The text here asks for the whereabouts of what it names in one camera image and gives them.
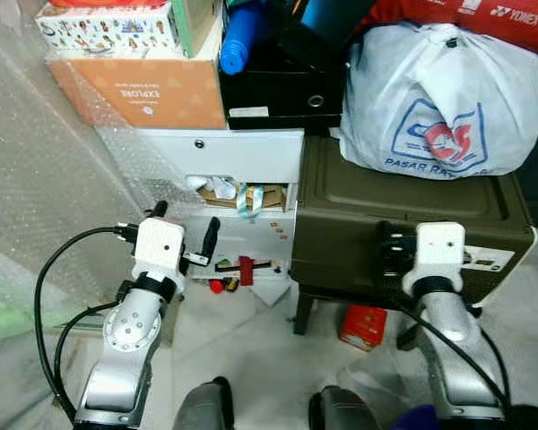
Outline white patterned box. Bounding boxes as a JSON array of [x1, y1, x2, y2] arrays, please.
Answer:
[[34, 0, 185, 60]]

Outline dark wooden stool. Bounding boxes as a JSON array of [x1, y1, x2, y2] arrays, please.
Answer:
[[291, 285, 431, 352]]

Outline clear bubble wrap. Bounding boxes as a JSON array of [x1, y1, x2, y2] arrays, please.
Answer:
[[0, 22, 194, 310]]

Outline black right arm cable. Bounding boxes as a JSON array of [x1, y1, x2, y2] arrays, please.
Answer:
[[377, 269, 512, 420]]

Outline red Yonex bag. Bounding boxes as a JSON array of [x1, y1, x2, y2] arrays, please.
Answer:
[[359, 0, 538, 60]]

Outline grey right robot leg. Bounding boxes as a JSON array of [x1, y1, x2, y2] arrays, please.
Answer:
[[308, 385, 384, 430]]

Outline grey left robot leg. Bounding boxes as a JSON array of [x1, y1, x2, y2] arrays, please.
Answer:
[[173, 376, 237, 430]]

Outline brown cardboard scraps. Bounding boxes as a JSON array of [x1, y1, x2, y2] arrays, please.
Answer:
[[190, 175, 294, 214]]

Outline black case with blue panel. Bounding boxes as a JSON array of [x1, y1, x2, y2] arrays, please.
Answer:
[[273, 0, 382, 68]]

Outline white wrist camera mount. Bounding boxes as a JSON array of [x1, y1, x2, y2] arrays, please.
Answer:
[[130, 216, 188, 281], [402, 221, 468, 295]]

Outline teal patterned ribbon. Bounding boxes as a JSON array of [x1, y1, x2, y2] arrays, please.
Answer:
[[235, 184, 266, 221]]

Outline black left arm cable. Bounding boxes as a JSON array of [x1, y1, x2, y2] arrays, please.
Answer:
[[51, 301, 122, 417], [33, 224, 140, 424]]

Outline olive storage box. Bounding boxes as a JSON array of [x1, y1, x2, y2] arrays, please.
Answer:
[[291, 134, 538, 312]]

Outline grey robot leg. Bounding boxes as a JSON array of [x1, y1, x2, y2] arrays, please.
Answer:
[[308, 385, 384, 430], [173, 376, 237, 430]]

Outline small red box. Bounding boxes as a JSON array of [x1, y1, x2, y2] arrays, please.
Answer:
[[338, 304, 389, 353]]

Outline orange cardboard box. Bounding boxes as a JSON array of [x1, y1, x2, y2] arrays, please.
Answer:
[[47, 56, 228, 130]]

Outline red clip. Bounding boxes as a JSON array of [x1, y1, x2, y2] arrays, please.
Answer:
[[238, 255, 257, 288]]

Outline black box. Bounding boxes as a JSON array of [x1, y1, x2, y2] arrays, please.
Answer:
[[219, 36, 348, 132]]

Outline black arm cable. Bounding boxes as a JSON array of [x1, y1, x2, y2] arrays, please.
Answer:
[[33, 224, 140, 424], [51, 301, 122, 417], [377, 269, 512, 420]]

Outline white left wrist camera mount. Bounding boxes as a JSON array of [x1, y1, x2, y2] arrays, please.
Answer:
[[130, 216, 188, 281]]

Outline blue bottle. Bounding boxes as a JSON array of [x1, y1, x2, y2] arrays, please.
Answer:
[[218, 3, 272, 76]]

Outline green edged box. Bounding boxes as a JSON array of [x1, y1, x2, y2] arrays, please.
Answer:
[[169, 0, 223, 60]]

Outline white printed plastic bag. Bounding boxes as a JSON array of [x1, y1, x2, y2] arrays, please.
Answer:
[[338, 21, 538, 179]]

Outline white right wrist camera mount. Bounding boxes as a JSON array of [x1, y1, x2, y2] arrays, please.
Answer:
[[402, 221, 468, 295]]

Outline white drawer unit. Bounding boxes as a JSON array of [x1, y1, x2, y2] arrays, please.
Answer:
[[103, 127, 308, 307]]

